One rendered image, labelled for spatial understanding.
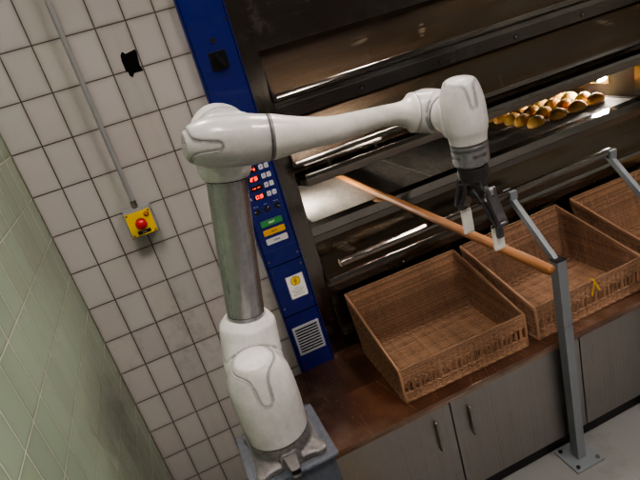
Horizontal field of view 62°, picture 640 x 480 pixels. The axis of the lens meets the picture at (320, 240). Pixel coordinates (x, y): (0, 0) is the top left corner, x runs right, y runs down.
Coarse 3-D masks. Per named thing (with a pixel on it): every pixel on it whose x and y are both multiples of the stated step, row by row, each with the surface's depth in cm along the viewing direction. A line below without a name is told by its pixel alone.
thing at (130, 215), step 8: (136, 208) 189; (144, 208) 188; (128, 216) 187; (136, 216) 188; (144, 216) 188; (152, 216) 190; (128, 224) 187; (152, 224) 190; (136, 232) 189; (144, 232) 190; (152, 232) 192
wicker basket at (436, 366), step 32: (448, 256) 241; (416, 288) 237; (448, 288) 241; (480, 288) 229; (352, 320) 232; (384, 320) 235; (416, 320) 239; (448, 320) 238; (480, 320) 232; (512, 320) 203; (384, 352) 201; (416, 352) 223; (448, 352) 197; (480, 352) 203; (512, 352) 208; (416, 384) 206; (448, 384) 202
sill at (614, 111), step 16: (608, 112) 254; (624, 112) 257; (560, 128) 252; (576, 128) 250; (528, 144) 244; (544, 144) 247; (496, 160) 240; (432, 176) 238; (448, 176) 234; (400, 192) 230; (416, 192) 231; (352, 208) 228; (368, 208) 225; (384, 208) 228; (320, 224) 221; (336, 224) 223
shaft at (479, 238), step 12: (348, 180) 258; (372, 192) 233; (384, 192) 226; (396, 204) 214; (408, 204) 207; (432, 216) 190; (456, 228) 177; (480, 240) 166; (504, 252) 156; (516, 252) 151; (528, 264) 147; (540, 264) 143
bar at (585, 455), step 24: (576, 168) 209; (624, 168) 211; (504, 192) 201; (456, 216) 196; (528, 216) 199; (384, 240) 190; (552, 264) 192; (552, 288) 197; (576, 384) 210; (576, 408) 214; (576, 432) 219; (576, 456) 225; (600, 456) 223
